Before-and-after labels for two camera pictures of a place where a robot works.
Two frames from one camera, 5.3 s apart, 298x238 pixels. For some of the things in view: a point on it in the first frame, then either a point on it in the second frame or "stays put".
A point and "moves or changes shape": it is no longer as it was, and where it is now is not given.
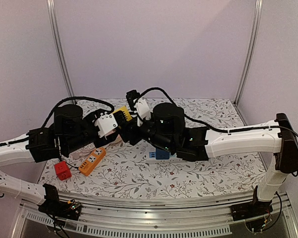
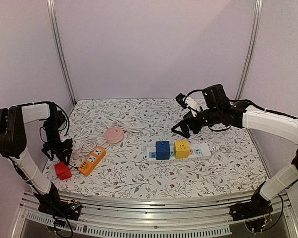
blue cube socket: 161,154 stays put
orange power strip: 92,160 stays put
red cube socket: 62,170 stays put
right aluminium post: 257,13 stays put
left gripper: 109,139 → 53,150
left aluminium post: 51,12 stays put
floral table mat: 120,166 stays put
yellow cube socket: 126,113 moves or changes shape
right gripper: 133,136 → 192,121
